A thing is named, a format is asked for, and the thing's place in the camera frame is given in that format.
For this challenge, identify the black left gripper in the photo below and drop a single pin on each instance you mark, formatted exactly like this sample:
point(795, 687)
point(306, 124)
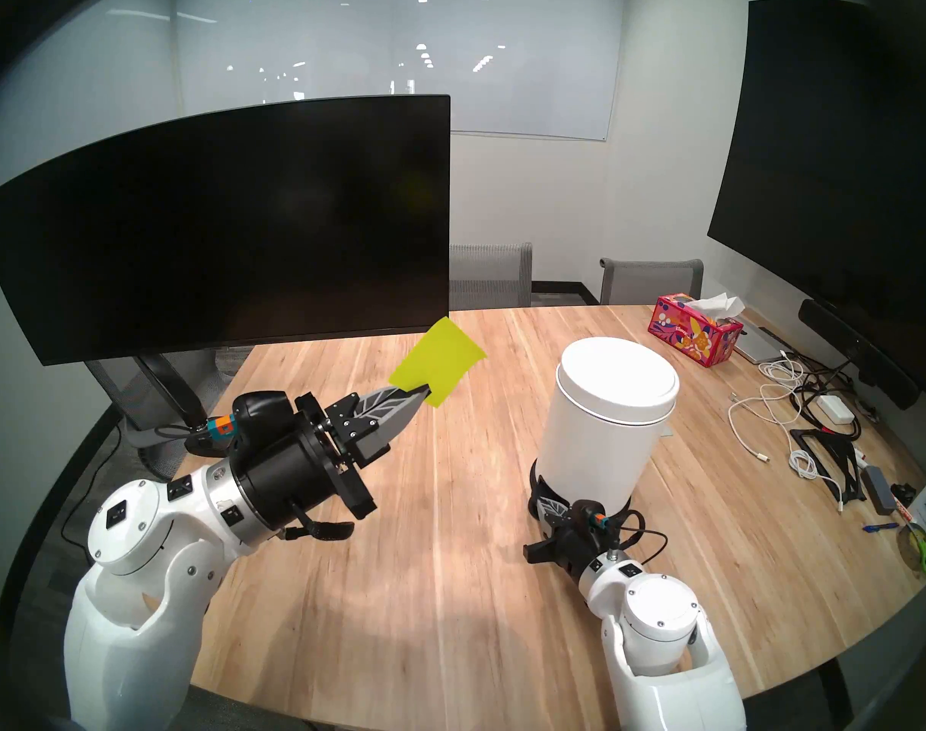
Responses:
point(288, 470)

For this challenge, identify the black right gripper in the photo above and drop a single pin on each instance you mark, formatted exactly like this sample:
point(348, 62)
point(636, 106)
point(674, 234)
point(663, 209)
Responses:
point(581, 547)

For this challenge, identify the yellow sticky note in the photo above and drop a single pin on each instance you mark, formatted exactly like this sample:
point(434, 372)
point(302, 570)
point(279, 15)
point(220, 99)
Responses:
point(440, 356)

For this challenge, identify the white pedal trash can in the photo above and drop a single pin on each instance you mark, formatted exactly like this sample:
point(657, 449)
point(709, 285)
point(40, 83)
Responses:
point(607, 410)

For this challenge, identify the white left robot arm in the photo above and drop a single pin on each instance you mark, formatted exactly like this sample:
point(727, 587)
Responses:
point(143, 585)

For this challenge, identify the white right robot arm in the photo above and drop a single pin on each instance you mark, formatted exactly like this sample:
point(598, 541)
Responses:
point(661, 623)

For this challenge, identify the black curved desktop monitor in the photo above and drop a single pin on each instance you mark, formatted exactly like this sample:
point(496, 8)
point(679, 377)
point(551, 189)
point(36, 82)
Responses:
point(166, 234)

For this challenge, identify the red patterned tissue box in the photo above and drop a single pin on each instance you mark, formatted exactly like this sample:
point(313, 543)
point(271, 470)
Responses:
point(687, 333)

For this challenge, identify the silver laptop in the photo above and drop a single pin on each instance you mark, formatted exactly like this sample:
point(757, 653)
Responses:
point(760, 346)

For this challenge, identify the black triangular laptop stand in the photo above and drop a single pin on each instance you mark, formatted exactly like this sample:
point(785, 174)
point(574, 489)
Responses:
point(817, 436)

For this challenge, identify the white power adapter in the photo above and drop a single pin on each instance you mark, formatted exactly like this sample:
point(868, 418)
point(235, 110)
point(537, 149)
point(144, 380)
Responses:
point(836, 408)

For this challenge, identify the blue pen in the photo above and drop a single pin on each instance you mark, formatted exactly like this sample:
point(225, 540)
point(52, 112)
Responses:
point(880, 527)

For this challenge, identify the grey rectangular adapter hub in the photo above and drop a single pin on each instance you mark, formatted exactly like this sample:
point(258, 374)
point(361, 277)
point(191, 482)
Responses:
point(878, 489)

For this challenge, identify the red whiteboard marker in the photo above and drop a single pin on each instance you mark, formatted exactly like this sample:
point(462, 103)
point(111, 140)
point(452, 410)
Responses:
point(903, 509)

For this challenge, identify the black video conference bar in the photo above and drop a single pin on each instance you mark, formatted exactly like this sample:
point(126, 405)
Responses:
point(859, 352)

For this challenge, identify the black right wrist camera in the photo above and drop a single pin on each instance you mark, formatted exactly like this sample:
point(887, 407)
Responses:
point(581, 512)

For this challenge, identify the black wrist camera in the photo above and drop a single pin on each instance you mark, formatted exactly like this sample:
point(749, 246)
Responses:
point(261, 411)
point(581, 512)

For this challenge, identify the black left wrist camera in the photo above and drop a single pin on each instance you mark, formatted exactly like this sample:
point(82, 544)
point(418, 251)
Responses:
point(261, 411)

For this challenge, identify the plain wall whiteboard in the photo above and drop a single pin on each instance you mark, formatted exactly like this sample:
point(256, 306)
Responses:
point(318, 44)

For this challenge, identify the large black wall television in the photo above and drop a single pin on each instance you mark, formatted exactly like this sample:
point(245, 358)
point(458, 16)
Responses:
point(820, 166)

